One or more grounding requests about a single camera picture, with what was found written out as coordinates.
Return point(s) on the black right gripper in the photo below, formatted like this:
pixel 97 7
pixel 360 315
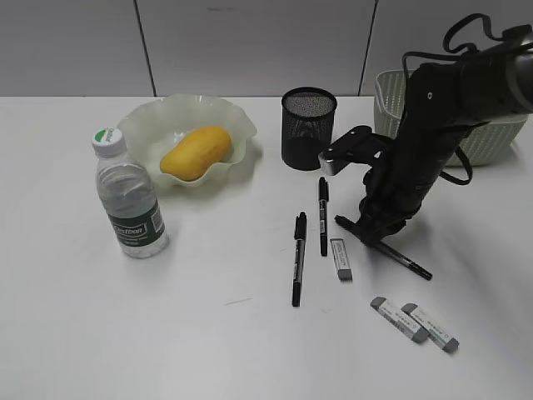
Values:
pixel 396 191

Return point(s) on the black marker pen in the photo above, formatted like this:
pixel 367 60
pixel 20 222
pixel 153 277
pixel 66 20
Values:
pixel 323 199
pixel 384 249
pixel 300 239

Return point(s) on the grey white eraser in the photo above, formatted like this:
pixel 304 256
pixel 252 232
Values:
pixel 403 322
pixel 340 257
pixel 444 340

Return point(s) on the yellow mango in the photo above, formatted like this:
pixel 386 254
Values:
pixel 196 152

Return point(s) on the clear water bottle green label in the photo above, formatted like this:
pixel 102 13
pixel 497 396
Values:
pixel 128 196

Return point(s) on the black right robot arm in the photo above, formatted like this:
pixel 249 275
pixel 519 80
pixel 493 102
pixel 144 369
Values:
pixel 444 103

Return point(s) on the pale green plastic basket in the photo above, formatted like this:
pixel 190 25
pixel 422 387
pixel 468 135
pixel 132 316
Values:
pixel 484 146

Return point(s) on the black mesh pen holder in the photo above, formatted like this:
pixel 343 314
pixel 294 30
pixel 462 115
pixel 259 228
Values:
pixel 306 126

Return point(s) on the frosted wavy glass plate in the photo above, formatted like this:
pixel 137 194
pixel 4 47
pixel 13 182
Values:
pixel 153 129

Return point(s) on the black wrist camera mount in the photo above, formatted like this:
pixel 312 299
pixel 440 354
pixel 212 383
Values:
pixel 360 145

